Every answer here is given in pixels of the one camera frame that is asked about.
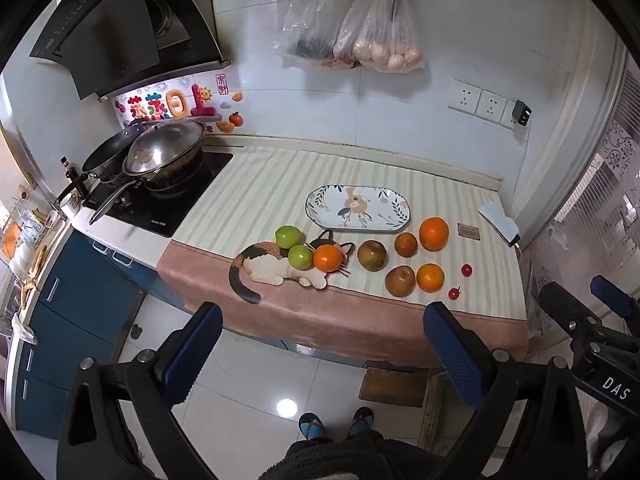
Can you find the frosted glass door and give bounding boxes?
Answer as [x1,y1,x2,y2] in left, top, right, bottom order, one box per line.
[550,60,640,286]

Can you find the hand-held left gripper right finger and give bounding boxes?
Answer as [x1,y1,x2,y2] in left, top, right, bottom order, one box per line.
[422,301,586,480]

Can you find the green apple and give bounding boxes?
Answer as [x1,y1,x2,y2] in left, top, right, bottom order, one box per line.
[287,244,315,270]
[275,225,305,250]

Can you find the black induction cooktop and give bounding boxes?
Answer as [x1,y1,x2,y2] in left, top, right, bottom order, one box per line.
[82,150,235,238]

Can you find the black range hood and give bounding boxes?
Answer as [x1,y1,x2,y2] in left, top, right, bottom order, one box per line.
[29,0,232,101]

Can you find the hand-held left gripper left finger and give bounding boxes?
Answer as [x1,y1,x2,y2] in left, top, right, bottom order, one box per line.
[56,301,224,480]

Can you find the large orange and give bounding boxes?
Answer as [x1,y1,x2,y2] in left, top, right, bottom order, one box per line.
[419,216,450,252]

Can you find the white wall outlet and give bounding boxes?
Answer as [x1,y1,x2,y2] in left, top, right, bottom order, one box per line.
[447,79,483,113]
[475,90,508,125]

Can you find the plastic bag of eggs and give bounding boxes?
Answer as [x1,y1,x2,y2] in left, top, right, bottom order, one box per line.
[332,0,427,73]

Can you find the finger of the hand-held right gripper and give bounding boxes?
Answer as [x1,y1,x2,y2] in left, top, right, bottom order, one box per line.
[590,275,640,319]
[538,281,617,357]

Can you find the steel wok with lid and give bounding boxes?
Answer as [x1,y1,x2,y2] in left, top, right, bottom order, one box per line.
[89,119,207,226]

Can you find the striped cat print tablecloth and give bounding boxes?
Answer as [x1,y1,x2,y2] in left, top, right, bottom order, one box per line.
[157,147,530,368]

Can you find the wooden stool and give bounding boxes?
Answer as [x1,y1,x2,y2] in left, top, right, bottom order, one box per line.
[359,365,446,451]

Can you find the plastic bag with dark contents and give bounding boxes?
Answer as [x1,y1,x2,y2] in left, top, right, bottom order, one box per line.
[272,0,361,68]

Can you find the black frying pan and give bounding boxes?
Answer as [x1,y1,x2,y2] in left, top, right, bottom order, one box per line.
[55,127,146,206]

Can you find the person's right forearm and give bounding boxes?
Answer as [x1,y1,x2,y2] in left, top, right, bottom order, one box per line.
[582,400,640,480]

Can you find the person's dark fleece clothing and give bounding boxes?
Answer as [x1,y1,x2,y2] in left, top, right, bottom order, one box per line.
[257,430,441,480]

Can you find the white folded towel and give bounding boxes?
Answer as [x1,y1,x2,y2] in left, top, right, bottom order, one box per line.
[477,201,522,247]

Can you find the blue kitchen cabinet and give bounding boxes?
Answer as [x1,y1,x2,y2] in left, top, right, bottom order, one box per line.
[12,230,186,441]

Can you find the dark sauce bottle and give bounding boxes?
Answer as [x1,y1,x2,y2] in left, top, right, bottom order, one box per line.
[60,156,81,196]

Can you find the small dark orange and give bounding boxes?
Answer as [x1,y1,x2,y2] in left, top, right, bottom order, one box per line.
[394,232,419,258]

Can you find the floral oval plate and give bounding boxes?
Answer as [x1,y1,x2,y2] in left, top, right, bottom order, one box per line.
[305,185,411,233]

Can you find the blue striped slipper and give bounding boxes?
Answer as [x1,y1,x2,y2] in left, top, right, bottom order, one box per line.
[348,406,375,436]
[299,412,327,441]

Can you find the colourful wall stickers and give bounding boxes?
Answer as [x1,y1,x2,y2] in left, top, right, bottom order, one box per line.
[112,72,246,136]

